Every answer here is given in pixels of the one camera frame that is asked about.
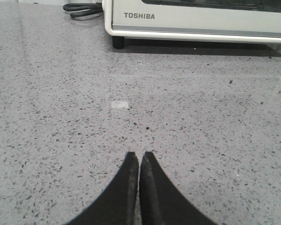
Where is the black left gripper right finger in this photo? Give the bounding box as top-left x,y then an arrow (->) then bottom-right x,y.
139,152 -> 215,225

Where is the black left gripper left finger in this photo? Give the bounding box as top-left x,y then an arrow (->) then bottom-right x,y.
67,152 -> 139,225

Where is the white Toshiba toaster oven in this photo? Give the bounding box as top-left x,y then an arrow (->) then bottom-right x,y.
102,0 -> 281,47

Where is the small clear tape piece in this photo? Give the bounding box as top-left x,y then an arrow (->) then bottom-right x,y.
111,100 -> 130,109

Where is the black power cable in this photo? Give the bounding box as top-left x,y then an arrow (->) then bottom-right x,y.
62,2 -> 103,21

